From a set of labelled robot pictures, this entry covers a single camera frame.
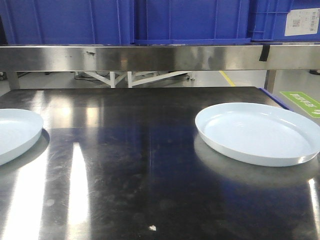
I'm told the stainless steel shelf rail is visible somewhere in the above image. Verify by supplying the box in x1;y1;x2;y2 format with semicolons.
0;42;320;72

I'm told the green floor sign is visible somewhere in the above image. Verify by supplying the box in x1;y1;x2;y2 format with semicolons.
280;91;320;118

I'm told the blue plastic crate middle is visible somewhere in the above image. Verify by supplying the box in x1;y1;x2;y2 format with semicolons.
134;0;251;45

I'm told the white metal frame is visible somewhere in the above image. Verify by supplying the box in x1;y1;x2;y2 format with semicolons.
74;71;194;88

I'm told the steel shelf post right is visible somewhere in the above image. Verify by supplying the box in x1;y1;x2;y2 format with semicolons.
264;70;277;93

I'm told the blue plastic crate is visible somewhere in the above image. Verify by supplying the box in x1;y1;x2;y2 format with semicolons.
134;0;251;45
0;0;134;46
248;0;320;42

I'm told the black tape strip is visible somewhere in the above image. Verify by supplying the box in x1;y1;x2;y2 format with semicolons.
259;45;270;62

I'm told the white paper label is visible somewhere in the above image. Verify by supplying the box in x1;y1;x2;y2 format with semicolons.
284;8;320;37

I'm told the blue plastic crate left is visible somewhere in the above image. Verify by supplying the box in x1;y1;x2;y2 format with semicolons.
0;0;134;46

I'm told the steel shelf post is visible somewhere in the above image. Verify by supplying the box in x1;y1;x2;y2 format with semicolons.
6;71;21;90
264;70;277;93

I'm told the light blue plate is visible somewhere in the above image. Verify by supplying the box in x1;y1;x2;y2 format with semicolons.
194;102;320;167
0;108;44;165

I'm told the steel shelf post left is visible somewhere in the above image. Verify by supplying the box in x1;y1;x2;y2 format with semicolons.
6;71;21;90

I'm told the blue plastic crate right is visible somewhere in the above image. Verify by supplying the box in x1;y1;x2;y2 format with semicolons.
248;0;320;42

